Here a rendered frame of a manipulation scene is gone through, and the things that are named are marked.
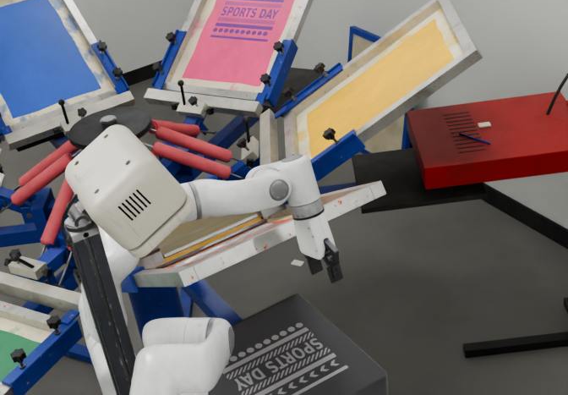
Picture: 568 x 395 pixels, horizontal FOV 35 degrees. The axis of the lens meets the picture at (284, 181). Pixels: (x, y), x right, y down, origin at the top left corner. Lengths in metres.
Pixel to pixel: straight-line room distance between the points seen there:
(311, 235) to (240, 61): 2.03
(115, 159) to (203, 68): 2.46
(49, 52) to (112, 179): 2.73
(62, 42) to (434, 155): 1.88
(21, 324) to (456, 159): 1.59
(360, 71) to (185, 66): 0.93
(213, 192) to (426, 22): 1.72
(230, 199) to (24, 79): 2.37
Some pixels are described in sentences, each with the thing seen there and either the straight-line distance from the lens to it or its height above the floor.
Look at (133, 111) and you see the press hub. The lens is 3.43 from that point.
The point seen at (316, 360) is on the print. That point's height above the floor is 0.95.
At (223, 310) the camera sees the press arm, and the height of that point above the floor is 0.92.
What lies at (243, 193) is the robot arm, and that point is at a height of 1.77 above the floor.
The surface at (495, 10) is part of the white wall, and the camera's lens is 4.46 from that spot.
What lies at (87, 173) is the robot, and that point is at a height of 1.99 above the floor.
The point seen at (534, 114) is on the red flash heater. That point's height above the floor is 1.10.
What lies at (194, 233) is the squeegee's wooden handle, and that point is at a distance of 2.71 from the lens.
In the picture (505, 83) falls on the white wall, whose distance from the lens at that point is 4.56.
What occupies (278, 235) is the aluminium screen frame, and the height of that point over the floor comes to 1.52.
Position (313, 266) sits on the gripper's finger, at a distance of 2.11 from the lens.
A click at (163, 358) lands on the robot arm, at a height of 1.73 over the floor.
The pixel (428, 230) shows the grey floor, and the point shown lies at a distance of 4.81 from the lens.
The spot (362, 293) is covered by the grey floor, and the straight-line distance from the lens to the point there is 4.41.
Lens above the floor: 2.74
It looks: 31 degrees down
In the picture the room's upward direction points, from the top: 9 degrees counter-clockwise
